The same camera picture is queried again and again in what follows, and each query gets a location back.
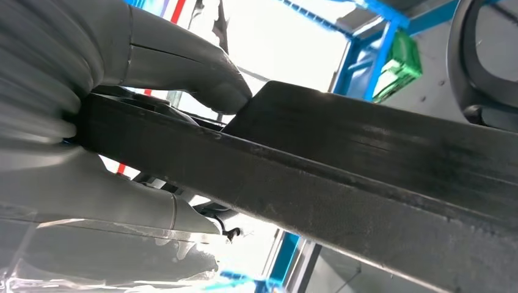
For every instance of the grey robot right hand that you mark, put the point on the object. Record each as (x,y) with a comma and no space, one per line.
(174,64)

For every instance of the blue metal shelf rack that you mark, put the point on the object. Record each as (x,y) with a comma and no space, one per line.
(378,68)
(285,254)

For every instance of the green plastic crate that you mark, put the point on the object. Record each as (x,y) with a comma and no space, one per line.
(400,64)

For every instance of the black curved frame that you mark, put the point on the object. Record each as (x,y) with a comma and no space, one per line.
(455,60)

